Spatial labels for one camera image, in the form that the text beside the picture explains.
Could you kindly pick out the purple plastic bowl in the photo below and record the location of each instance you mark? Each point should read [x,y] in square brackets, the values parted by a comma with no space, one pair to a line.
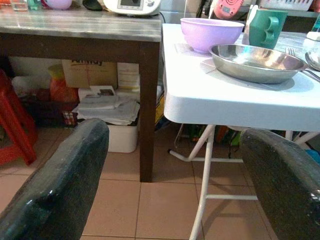
[208,33]

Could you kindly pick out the silver metal fork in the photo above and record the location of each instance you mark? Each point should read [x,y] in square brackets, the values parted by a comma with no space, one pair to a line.
[290,52]

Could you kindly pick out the white plastic storage bin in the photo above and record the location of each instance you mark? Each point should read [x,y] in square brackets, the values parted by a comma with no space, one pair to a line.
[122,137]

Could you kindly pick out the red plastic stool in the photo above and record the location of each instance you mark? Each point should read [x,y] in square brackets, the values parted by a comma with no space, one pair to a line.
[15,120]

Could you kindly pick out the brown cardboard box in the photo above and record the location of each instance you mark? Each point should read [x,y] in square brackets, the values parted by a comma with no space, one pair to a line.
[87,75]

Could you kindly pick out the green plastic mug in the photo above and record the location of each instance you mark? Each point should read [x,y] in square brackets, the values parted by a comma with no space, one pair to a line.
[266,28]

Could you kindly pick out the pink digital device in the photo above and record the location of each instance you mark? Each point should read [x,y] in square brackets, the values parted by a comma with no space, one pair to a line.
[228,8]

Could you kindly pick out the silver metal spoon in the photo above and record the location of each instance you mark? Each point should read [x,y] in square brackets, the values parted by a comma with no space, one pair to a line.
[313,62]

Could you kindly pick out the white folding table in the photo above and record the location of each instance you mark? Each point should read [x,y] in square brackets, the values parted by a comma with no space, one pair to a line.
[225,100]

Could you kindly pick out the clear glass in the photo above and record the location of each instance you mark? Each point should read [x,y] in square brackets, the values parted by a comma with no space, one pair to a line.
[19,5]

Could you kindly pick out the round purple plastic container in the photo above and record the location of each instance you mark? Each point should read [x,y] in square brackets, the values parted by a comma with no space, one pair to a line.
[59,3]

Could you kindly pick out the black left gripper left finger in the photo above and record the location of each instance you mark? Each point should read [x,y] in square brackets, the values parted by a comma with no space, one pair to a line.
[57,180]

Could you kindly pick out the white paper sheet with text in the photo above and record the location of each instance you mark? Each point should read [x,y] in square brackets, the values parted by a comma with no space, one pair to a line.
[128,75]

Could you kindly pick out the white kitchen appliance with screen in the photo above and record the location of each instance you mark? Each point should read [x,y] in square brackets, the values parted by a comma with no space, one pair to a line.
[132,6]

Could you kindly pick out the colourful puzzle cube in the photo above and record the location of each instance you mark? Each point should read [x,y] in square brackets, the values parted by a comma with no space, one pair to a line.
[70,118]

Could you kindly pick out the dark wooden marble-top table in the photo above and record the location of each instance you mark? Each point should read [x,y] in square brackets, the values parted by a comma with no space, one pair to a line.
[82,35]

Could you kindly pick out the orange plastic bag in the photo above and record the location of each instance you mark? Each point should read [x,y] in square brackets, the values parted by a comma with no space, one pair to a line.
[61,86]

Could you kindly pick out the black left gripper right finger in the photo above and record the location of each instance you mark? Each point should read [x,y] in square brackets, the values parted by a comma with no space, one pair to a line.
[282,180]

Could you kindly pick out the stainless steel plate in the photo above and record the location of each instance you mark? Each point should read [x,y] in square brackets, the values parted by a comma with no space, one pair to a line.
[255,63]

